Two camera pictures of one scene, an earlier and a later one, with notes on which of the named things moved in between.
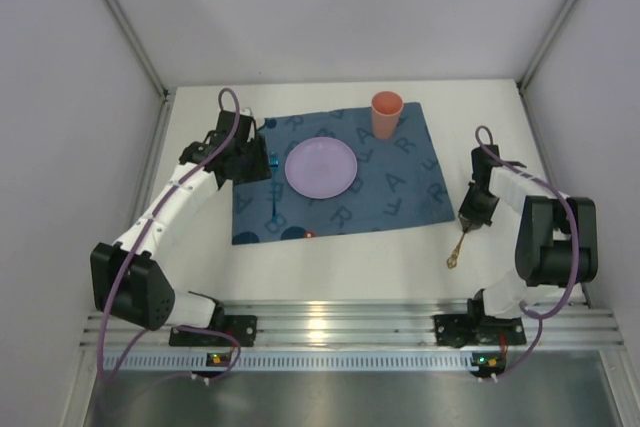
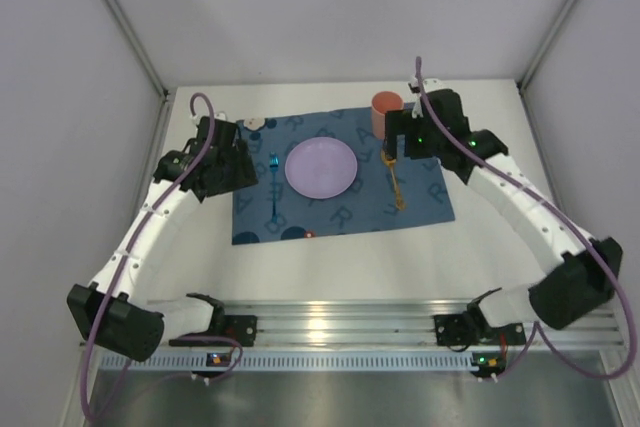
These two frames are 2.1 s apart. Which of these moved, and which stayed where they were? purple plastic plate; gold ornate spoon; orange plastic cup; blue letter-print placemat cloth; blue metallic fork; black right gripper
Moved: black right gripper; gold ornate spoon
Stayed: blue letter-print placemat cloth; blue metallic fork; orange plastic cup; purple plastic plate
